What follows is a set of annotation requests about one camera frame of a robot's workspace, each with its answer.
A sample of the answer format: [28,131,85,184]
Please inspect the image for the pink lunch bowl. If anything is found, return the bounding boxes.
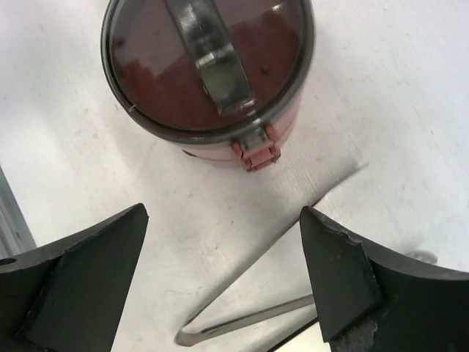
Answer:
[158,83,303,172]
[181,144,248,169]

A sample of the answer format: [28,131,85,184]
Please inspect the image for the metal tongs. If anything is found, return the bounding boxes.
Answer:
[174,161,439,348]

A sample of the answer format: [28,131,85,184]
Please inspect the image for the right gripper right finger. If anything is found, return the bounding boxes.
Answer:
[300,207,468,351]

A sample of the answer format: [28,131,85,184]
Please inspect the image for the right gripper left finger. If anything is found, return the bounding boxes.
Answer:
[1,203,149,351]

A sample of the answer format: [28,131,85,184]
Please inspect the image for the grey transparent top lid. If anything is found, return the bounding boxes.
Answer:
[100,1,315,146]

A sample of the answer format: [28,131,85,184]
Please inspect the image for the aluminium frame rail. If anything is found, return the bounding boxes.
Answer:
[0,170,37,260]

